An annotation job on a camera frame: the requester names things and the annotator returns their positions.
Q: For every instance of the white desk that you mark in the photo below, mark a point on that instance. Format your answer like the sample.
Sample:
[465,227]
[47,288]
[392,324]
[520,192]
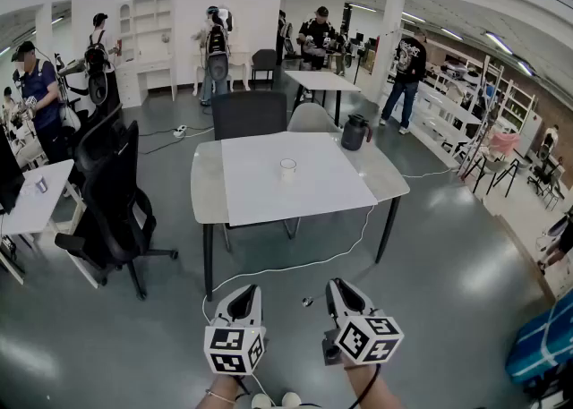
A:
[36,210]

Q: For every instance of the white paper sheet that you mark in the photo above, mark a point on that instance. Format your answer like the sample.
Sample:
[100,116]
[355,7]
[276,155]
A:
[286,201]

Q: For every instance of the pink cloth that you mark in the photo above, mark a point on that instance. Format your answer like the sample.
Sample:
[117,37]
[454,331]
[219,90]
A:
[503,143]

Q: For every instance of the black mesh chair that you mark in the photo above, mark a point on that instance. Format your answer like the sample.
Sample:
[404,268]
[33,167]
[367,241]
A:
[248,116]

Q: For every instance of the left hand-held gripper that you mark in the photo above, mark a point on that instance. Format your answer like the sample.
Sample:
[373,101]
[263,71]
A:
[237,326]

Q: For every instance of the black padded chair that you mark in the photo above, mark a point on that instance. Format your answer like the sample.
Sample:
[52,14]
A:
[264,62]

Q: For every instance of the white rounded machine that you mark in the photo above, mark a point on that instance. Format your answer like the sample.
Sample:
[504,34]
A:
[74,85]

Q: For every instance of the beige shell chair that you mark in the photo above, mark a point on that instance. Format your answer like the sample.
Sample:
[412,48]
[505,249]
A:
[311,118]

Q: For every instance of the person's white shoes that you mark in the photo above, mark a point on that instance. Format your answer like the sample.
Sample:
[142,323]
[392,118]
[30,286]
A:
[291,399]

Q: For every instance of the black thermal jug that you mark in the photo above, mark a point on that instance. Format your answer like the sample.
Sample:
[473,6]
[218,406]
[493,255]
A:
[353,134]

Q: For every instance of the white shelving rack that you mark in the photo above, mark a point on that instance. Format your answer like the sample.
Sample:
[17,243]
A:
[441,107]

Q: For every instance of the grey marble table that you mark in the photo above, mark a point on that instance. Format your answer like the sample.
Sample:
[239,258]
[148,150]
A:
[208,183]

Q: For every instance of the black monitor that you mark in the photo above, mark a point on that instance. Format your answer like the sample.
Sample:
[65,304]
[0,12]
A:
[9,174]

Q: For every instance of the clear glass cup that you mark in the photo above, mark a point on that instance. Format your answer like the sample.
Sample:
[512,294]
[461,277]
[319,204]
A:
[288,172]

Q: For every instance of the person's right forearm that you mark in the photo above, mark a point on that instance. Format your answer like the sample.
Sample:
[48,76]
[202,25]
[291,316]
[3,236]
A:
[380,391]

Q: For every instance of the black office chair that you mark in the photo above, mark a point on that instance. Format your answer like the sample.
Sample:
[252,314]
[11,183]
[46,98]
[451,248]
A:
[112,201]
[91,143]

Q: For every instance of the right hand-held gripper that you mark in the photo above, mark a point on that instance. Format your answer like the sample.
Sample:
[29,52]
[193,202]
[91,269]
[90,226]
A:
[353,335]

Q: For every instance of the white rectangular table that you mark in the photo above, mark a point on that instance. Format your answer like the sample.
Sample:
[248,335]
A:
[320,80]

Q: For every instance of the white shelf cabinet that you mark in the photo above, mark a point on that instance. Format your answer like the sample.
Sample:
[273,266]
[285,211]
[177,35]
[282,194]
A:
[150,40]

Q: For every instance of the person's left forearm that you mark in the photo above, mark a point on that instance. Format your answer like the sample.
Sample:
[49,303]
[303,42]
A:
[221,394]

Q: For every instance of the white vanity table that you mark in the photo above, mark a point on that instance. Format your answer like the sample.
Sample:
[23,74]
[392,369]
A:
[239,58]

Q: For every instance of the white power strip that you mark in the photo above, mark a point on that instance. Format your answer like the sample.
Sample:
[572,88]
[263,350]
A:
[180,131]

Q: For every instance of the blue bag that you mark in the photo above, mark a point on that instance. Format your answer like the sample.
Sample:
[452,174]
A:
[544,335]

